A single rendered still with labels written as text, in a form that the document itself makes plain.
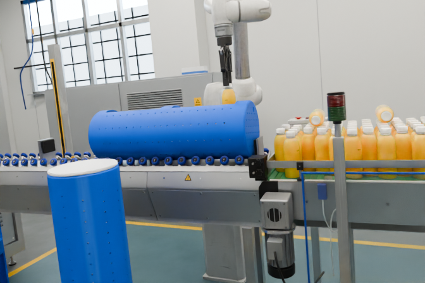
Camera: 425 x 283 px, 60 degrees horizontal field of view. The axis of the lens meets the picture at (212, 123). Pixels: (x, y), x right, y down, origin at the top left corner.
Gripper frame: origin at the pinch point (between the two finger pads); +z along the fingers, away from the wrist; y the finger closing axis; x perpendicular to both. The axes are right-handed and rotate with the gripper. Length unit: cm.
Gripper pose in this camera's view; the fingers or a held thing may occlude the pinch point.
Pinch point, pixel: (227, 79)
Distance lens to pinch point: 183.6
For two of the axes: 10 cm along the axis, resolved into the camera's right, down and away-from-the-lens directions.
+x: 9.3, -0.4, -3.6
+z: 0.8, 9.9, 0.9
